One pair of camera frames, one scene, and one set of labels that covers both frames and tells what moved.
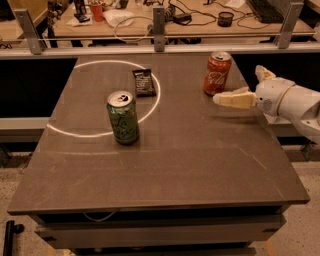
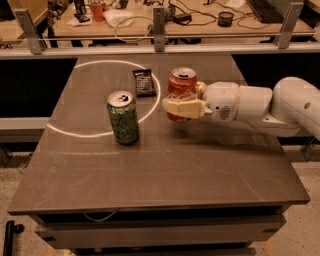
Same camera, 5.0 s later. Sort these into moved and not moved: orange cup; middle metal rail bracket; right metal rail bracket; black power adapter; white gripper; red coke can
Moved: red coke can; white gripper
Not moved: orange cup; middle metal rail bracket; black power adapter; right metal rail bracket
